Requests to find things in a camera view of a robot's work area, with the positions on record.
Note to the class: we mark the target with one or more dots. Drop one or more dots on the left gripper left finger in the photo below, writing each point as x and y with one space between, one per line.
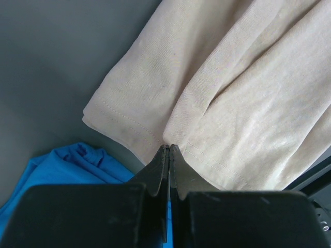
131 214

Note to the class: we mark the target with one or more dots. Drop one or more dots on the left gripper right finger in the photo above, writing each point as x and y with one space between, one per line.
203 216

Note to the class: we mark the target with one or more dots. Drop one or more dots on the beige t shirt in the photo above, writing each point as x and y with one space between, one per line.
241 87

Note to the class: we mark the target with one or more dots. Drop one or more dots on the folded blue t shirt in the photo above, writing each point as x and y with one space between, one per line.
74 164

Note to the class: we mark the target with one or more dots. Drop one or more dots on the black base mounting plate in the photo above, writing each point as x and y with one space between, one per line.
315 184

